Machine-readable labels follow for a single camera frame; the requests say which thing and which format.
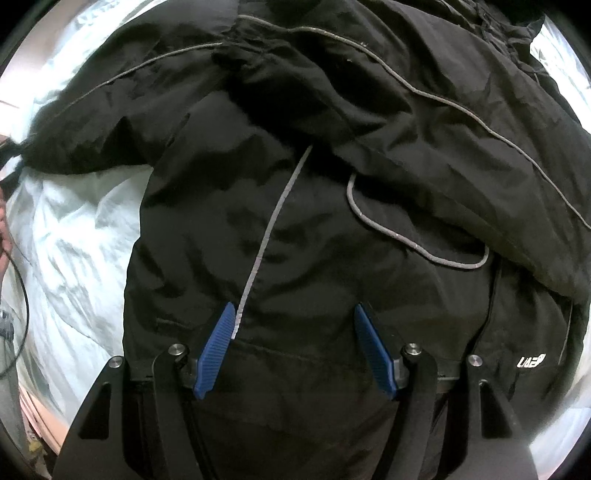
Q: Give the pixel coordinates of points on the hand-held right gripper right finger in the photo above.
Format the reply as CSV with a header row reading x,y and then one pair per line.
x,y
375,355

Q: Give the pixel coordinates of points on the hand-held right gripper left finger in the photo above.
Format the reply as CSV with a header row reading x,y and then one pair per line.
x,y
213,355

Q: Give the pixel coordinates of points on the black jacket with grey piping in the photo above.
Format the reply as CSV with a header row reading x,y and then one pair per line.
x,y
323,267

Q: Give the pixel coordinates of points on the pale green bedspread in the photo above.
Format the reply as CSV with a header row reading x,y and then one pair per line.
x,y
69,230

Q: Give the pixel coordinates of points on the wooden bed frame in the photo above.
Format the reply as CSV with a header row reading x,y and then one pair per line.
x,y
46,424

